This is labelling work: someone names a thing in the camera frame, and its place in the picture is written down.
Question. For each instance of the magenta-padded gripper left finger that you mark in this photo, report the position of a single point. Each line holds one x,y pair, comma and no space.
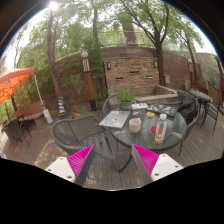
61,166

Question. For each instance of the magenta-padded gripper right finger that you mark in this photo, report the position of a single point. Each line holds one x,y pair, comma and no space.
163,165

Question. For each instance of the clear plastic bottle white cap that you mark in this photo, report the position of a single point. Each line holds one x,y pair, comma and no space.
160,128

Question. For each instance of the cream ribbed mug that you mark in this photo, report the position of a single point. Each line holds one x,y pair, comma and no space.
134,125

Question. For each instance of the small yellow object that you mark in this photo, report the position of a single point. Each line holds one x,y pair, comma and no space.
150,114

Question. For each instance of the white umbrella base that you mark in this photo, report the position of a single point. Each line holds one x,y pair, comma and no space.
48,116

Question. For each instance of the small colourful card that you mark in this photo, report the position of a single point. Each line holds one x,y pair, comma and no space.
137,113

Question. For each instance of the blue yellow striped cone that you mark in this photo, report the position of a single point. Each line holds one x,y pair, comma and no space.
62,106

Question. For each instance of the dark folding patio chair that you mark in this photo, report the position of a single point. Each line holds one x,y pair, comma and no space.
15,128

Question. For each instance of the black jacket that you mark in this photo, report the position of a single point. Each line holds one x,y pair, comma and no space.
187,109

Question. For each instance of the wooden bench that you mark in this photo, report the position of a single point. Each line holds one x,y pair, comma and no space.
30,111

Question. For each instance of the white printed booklet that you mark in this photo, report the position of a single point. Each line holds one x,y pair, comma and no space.
139,106

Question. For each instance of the silver laptop with stickers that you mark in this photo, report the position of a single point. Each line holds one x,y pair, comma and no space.
114,119

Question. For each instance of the black slatted metal chair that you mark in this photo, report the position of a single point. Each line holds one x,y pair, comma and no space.
210,115

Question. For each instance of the green plant in teal pot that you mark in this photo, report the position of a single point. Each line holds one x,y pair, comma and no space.
124,96

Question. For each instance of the dark square patio table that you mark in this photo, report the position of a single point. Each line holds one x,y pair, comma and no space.
201,96

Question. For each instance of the orange patio umbrella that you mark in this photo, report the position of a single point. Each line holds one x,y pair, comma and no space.
13,81

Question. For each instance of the tree with dark forked trunk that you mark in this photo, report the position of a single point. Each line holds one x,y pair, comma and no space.
160,63

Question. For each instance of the folded maroon umbrella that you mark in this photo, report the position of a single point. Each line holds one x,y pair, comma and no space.
221,80

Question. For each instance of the tall curved trunk tree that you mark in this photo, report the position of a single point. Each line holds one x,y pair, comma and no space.
51,56

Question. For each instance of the slender leaning tree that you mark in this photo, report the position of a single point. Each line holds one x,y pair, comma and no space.
192,58

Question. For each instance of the grey wall box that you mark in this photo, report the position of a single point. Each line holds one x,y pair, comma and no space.
167,79

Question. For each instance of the wooden lamp post white globe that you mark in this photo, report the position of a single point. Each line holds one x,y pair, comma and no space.
88,83

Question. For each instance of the black wall lantern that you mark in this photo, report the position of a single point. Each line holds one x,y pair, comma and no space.
155,64
109,65

